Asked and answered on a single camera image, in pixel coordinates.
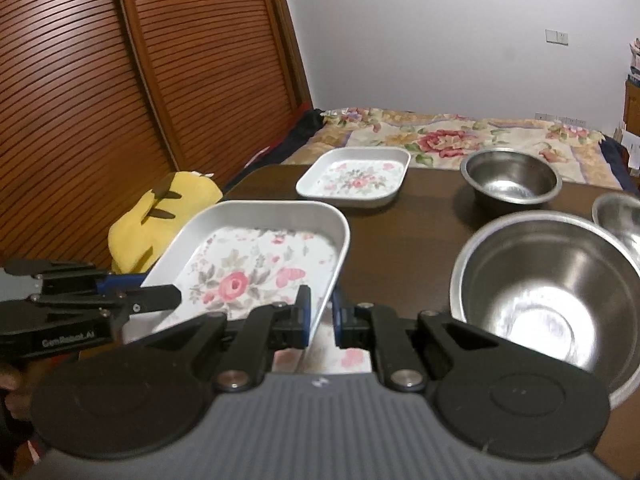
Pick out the wooden louvered door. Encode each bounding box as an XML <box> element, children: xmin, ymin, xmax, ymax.
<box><xmin>112</xmin><ymin>0</ymin><xmax>315</xmax><ymax>188</ymax></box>
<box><xmin>0</xmin><ymin>0</ymin><xmax>178</xmax><ymax>273</ymax></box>

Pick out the small deep steel bowl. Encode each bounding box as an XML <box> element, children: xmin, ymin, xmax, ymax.
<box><xmin>459</xmin><ymin>148</ymin><xmax>563</xmax><ymax>207</ymax></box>

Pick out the floral blanket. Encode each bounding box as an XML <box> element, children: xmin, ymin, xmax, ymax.
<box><xmin>280</xmin><ymin>106</ymin><xmax>626</xmax><ymax>192</ymax></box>

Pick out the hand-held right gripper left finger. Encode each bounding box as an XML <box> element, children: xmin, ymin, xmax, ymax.
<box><xmin>125</xmin><ymin>285</ymin><xmax>313</xmax><ymax>394</ymax></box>

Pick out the wooden sideboard cabinet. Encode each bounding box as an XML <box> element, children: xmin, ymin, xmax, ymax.
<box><xmin>623</xmin><ymin>74</ymin><xmax>640</xmax><ymax>137</ymax></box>

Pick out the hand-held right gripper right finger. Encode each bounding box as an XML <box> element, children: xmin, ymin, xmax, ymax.
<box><xmin>331</xmin><ymin>290</ymin><xmax>506</xmax><ymax>392</ymax></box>

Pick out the dark cloth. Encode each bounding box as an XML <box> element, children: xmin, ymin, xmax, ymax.
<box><xmin>222</xmin><ymin>108</ymin><xmax>326</xmax><ymax>196</ymax></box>

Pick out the small white floral plate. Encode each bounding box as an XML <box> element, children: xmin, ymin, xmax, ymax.
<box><xmin>295</xmin><ymin>147</ymin><xmax>412</xmax><ymax>209</ymax></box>

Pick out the yellow plush toy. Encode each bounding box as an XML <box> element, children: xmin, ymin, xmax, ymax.
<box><xmin>109</xmin><ymin>170</ymin><xmax>224</xmax><ymax>275</ymax></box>

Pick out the large white floral plate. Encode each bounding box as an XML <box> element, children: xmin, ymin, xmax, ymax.
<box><xmin>122</xmin><ymin>200</ymin><xmax>351</xmax><ymax>349</ymax></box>

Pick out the medium steel bowl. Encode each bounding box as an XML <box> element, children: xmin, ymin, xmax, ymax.
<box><xmin>591</xmin><ymin>192</ymin><xmax>640</xmax><ymax>257</ymax></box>

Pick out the white paper box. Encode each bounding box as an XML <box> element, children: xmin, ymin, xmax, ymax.
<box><xmin>614</xmin><ymin>125</ymin><xmax>640</xmax><ymax>173</ymax></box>

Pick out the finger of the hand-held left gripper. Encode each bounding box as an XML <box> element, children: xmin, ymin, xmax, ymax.
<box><xmin>30</xmin><ymin>284</ymin><xmax>184</xmax><ymax>318</ymax></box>
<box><xmin>4</xmin><ymin>259</ymin><xmax>148</xmax><ymax>295</ymax></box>

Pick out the person's left hand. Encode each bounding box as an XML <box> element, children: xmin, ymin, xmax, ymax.
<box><xmin>0</xmin><ymin>362</ymin><xmax>38</xmax><ymax>423</ymax></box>

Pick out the navy blue cloth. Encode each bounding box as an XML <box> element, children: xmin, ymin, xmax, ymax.
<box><xmin>599</xmin><ymin>136</ymin><xmax>632</xmax><ymax>192</ymax></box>

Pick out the large steel bowl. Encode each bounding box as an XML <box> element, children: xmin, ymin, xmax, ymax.
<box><xmin>449</xmin><ymin>210</ymin><xmax>640</xmax><ymax>408</ymax></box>

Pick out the white wall socket strip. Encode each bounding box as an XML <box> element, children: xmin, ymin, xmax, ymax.
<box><xmin>534</xmin><ymin>112</ymin><xmax>589</xmax><ymax>126</ymax></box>

